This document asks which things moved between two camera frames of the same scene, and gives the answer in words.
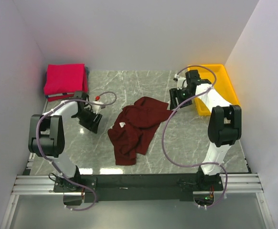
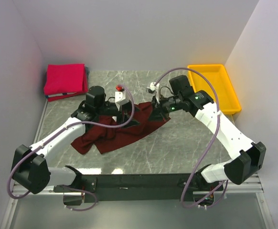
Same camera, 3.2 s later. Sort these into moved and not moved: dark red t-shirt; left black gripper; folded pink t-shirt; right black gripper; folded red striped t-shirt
Moved: dark red t-shirt; left black gripper; right black gripper
Not moved: folded red striped t-shirt; folded pink t-shirt
